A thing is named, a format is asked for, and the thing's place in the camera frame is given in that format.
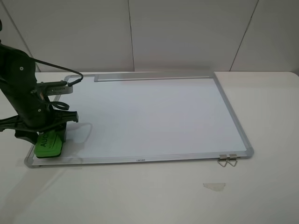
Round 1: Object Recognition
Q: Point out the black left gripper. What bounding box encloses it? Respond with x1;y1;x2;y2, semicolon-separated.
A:
0;102;78;145

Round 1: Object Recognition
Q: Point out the green whiteboard eraser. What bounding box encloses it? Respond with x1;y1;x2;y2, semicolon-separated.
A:
34;130;63;159

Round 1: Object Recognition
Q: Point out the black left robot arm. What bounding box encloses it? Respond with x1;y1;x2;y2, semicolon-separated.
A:
0;44;84;145

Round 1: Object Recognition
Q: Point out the white aluminium-framed whiteboard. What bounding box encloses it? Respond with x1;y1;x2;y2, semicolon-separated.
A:
24;71;254;168

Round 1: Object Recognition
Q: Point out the left metal hanging clip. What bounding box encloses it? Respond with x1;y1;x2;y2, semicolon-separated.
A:
217;154;229;168

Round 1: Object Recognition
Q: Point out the metal hanging clip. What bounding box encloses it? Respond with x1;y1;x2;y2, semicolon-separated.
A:
227;154;240;167
217;154;229;168

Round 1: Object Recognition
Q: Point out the clear tape scrap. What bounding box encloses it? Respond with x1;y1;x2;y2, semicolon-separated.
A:
203;182;226;192

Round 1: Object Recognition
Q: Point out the right metal hanging clip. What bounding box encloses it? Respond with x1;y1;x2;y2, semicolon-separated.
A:
227;154;240;167

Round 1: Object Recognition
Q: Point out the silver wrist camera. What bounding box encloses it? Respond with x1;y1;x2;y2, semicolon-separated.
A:
37;81;73;96

